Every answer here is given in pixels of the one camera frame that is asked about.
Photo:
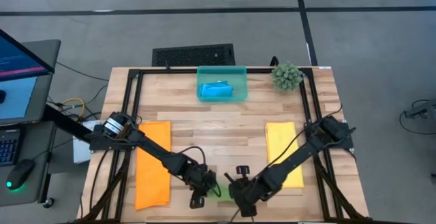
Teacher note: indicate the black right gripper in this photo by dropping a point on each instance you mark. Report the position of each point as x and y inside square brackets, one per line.
[250, 191]

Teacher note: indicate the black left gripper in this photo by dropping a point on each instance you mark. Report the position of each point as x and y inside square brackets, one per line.
[195, 179]

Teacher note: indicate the green microfiber towel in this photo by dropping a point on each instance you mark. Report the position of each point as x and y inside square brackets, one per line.
[223, 194]

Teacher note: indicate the orange microfiber towel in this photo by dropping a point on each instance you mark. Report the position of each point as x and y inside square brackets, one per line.
[153, 190]

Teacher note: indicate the yellow microfiber towel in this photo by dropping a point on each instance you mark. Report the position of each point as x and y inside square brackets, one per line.
[277, 139]

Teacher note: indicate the blue microfiber towel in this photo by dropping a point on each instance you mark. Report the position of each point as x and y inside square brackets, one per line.
[214, 91]

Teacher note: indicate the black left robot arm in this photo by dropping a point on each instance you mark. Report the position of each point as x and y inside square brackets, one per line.
[153, 150]

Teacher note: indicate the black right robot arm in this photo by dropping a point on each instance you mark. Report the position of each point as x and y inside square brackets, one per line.
[296, 152]

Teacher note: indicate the teal translucent plastic basket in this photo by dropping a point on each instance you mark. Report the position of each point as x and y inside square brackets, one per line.
[239, 76]

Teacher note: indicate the green potted plant white pot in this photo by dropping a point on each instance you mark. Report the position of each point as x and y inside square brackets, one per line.
[287, 77]

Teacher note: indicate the white box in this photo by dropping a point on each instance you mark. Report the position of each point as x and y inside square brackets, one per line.
[80, 152]

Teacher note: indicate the black floor vent grate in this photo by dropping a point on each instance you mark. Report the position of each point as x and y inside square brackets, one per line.
[192, 54]

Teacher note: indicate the grey desk cart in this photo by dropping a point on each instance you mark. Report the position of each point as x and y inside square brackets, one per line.
[37, 183]

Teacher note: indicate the black mouse green light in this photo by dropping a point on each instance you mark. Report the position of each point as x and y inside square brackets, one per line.
[19, 174]

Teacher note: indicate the black keyboard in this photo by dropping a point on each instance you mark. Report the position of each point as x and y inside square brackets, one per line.
[7, 147]

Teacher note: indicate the desktop monitor blue screen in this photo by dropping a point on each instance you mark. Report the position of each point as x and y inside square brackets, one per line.
[20, 91]

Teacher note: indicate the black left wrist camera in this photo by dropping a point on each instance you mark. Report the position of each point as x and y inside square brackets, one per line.
[211, 185]

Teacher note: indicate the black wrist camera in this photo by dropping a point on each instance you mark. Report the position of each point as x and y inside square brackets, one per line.
[233, 188]
[211, 185]

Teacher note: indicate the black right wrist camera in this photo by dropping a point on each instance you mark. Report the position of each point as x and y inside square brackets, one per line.
[233, 188]

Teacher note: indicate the black metal table frame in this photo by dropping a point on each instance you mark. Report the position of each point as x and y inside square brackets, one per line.
[170, 71]

